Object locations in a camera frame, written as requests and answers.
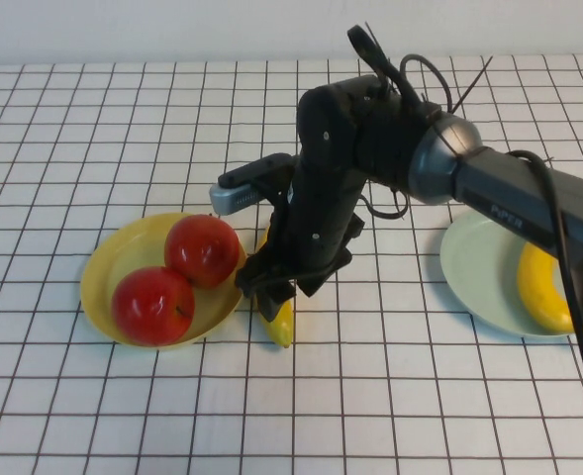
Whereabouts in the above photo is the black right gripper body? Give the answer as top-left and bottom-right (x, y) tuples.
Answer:
(248, 165), (366, 273)

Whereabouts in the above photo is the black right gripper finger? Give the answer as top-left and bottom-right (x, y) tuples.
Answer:
(235, 260), (298, 324)
(297, 250), (355, 299)

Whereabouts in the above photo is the yellow banana green tip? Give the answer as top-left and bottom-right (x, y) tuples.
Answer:
(254, 225), (295, 350)

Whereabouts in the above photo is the red apple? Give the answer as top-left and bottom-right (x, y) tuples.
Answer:
(111, 266), (196, 346)
(164, 214), (242, 290)

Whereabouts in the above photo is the yellow round plate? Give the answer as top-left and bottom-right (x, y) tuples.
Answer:
(79, 212), (249, 352)

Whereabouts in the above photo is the pale green round plate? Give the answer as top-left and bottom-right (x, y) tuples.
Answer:
(438, 210), (583, 338)

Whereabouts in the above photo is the white grid-pattern tablecloth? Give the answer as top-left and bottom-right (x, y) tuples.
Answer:
(0, 51), (583, 475)

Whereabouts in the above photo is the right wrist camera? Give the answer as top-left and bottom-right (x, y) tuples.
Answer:
(210, 152), (296, 218)

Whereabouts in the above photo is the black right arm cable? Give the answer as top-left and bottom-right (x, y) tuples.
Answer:
(346, 24), (458, 114)

